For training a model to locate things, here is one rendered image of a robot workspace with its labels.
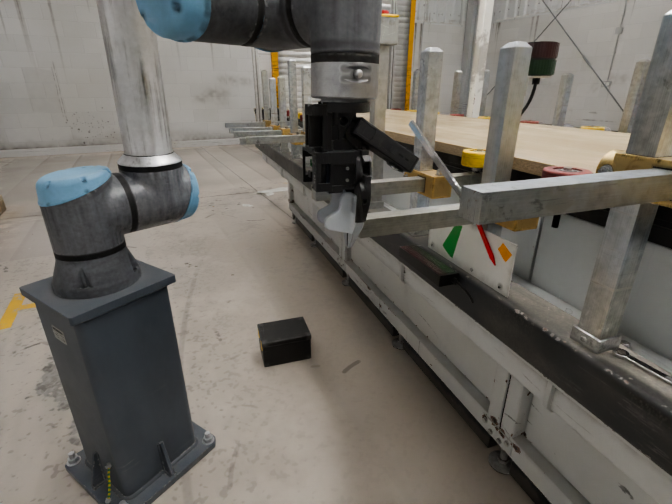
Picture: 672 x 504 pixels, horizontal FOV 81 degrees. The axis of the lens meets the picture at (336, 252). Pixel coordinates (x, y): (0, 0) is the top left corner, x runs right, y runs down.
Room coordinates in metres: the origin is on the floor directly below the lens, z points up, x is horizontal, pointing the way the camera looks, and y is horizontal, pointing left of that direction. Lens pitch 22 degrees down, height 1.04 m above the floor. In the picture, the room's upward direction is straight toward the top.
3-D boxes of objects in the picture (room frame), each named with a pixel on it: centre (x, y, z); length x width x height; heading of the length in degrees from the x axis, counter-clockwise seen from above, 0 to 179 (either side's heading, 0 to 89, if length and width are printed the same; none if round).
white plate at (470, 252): (0.74, -0.26, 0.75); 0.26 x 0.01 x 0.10; 20
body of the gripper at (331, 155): (0.57, 0.00, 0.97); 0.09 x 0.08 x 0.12; 110
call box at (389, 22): (1.20, -0.12, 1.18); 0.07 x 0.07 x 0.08; 20
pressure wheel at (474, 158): (0.96, -0.34, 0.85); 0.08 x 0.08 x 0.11
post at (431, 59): (0.95, -0.21, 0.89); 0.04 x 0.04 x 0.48; 20
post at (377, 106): (1.20, -0.12, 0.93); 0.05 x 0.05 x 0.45; 20
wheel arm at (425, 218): (0.66, -0.24, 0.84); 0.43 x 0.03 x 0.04; 110
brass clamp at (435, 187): (0.93, -0.22, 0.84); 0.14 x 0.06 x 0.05; 20
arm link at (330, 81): (0.57, -0.01, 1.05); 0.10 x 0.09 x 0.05; 20
